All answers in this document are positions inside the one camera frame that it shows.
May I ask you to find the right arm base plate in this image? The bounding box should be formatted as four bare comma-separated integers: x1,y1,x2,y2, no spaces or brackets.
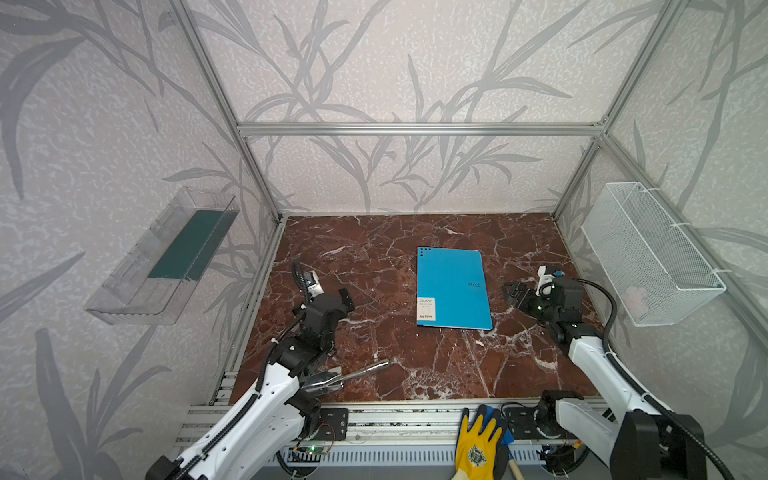
501,402,578,444

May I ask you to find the green circuit board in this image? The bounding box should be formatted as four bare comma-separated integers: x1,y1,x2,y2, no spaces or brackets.
288,443,333,463

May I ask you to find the clear plastic tray green base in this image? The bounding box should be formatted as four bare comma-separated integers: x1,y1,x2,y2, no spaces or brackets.
84,187,240,326

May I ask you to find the white wire mesh basket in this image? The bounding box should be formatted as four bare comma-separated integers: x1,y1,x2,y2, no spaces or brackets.
582,182,727,327

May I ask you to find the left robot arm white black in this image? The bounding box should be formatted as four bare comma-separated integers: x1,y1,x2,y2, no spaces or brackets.
145,289,355,479

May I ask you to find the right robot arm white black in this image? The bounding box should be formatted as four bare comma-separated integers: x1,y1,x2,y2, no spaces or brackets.
502,271,733,479

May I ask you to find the blue folder black inside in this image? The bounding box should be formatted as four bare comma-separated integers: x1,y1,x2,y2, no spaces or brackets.
416,247,493,331

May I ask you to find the yellow blue work glove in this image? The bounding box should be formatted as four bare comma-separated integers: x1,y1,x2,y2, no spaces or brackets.
452,404,509,480

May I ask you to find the aluminium frame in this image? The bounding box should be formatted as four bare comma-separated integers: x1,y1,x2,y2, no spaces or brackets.
160,1,767,458

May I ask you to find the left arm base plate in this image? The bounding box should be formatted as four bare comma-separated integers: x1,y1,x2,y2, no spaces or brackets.
306,407,350,441

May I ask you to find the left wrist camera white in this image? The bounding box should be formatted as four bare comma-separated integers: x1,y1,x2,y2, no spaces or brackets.
303,271,324,301

